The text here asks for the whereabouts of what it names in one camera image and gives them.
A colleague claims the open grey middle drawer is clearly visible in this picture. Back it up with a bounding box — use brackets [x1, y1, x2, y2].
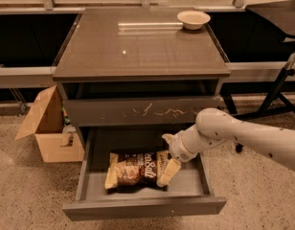
[62, 125, 227, 221]

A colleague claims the brown chip bag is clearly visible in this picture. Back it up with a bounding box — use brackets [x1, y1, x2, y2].
[104, 150, 168, 190]

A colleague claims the closed grey top drawer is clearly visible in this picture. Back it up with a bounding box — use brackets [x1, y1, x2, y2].
[64, 96, 219, 127]

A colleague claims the beige paper bowl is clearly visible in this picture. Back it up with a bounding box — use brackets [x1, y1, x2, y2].
[177, 11, 211, 31]

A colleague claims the grey drawer cabinet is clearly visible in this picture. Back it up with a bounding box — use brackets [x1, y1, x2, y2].
[52, 7, 232, 146]

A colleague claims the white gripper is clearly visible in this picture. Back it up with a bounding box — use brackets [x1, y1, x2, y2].
[156, 130, 197, 187]

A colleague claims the open cardboard box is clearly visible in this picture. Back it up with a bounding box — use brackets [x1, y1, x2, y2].
[15, 86, 84, 163]

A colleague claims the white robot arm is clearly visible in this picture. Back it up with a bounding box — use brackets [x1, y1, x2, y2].
[157, 108, 295, 187]

